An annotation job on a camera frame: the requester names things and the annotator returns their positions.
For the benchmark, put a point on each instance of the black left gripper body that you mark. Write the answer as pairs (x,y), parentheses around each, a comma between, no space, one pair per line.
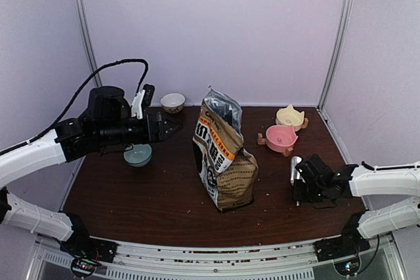
(138,136)

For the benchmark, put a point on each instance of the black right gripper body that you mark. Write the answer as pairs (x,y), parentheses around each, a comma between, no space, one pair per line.
(314,193)

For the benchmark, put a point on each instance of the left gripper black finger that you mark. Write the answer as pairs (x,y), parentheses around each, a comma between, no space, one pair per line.
(171,131)
(172,121)

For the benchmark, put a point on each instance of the silver metal food scoop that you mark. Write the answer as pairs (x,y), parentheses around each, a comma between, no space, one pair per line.
(295,178)

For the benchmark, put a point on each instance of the brown dog food bag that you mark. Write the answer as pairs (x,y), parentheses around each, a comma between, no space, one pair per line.
(226,169)

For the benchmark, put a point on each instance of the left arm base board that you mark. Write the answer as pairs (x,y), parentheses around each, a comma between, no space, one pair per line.
(81,267)

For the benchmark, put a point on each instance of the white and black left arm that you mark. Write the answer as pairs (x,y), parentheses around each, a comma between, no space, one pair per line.
(109,120)

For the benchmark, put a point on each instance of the right arm base board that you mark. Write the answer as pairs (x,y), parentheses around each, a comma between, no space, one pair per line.
(348,267)

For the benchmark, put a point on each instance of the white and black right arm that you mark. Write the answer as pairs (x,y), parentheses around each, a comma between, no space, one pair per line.
(363,179)

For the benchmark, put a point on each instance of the pink cat-ear pet bowl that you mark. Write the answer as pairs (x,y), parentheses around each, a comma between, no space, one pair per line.
(280,138)

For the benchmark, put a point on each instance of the cream cat-ear pet bowl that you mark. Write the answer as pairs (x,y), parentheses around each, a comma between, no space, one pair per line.
(289,116)

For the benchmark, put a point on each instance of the white patterned ceramic bowl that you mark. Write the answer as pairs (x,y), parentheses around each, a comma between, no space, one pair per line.
(173,102)

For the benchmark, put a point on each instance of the light green ceramic bowl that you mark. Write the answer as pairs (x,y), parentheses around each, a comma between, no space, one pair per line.
(138,155)

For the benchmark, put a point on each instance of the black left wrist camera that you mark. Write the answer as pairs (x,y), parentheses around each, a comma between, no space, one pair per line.
(142,100)

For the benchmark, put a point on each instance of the right aluminium table rail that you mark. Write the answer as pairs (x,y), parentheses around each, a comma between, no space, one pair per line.
(342,132)

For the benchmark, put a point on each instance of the aluminium front frame rail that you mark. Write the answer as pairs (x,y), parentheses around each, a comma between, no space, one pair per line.
(295,260)

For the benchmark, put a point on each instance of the left aluminium corner post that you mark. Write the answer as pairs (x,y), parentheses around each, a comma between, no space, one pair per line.
(85,34)

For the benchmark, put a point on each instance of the aluminium corner post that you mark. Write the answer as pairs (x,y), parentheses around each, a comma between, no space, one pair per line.
(344,18)
(85,34)

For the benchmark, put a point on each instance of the right aluminium corner post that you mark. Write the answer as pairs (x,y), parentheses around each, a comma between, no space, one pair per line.
(344,18)

